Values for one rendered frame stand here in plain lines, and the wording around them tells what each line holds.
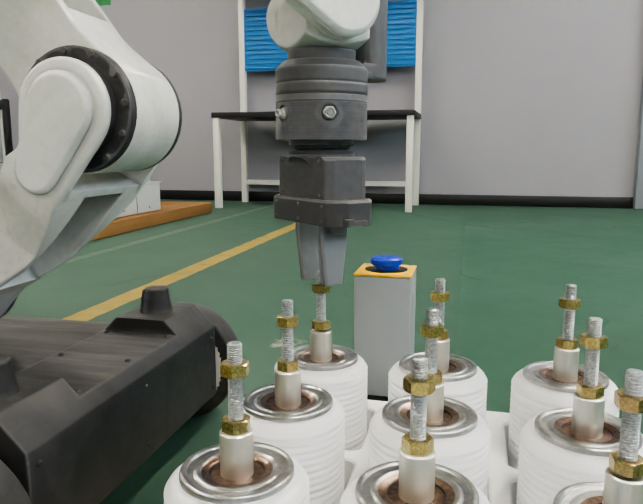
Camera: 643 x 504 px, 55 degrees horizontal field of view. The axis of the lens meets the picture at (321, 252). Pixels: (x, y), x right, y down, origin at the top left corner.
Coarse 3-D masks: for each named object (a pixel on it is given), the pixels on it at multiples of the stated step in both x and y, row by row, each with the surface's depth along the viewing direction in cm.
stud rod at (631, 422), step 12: (636, 372) 34; (636, 384) 34; (636, 396) 34; (624, 420) 35; (636, 420) 34; (624, 432) 35; (636, 432) 34; (624, 444) 35; (636, 444) 35; (624, 456) 35; (636, 456) 35
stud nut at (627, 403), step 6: (618, 390) 35; (618, 396) 34; (624, 396) 34; (630, 396) 34; (642, 396) 34; (618, 402) 34; (624, 402) 34; (630, 402) 34; (636, 402) 34; (642, 402) 34; (624, 408) 34; (630, 408) 34; (636, 408) 34; (642, 408) 34
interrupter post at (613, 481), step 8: (608, 472) 35; (608, 480) 35; (616, 480) 35; (624, 480) 35; (632, 480) 35; (640, 480) 35; (608, 488) 35; (616, 488) 35; (624, 488) 34; (632, 488) 34; (640, 488) 34; (608, 496) 35; (616, 496) 35; (624, 496) 35; (632, 496) 34; (640, 496) 34
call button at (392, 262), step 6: (372, 258) 78; (378, 258) 77; (384, 258) 77; (390, 258) 77; (396, 258) 77; (372, 264) 78; (378, 264) 77; (384, 264) 76; (390, 264) 76; (396, 264) 77; (384, 270) 77; (390, 270) 77
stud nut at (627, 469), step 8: (616, 456) 35; (640, 456) 35; (616, 464) 35; (624, 464) 35; (632, 464) 34; (640, 464) 34; (616, 472) 35; (624, 472) 35; (632, 472) 34; (640, 472) 35
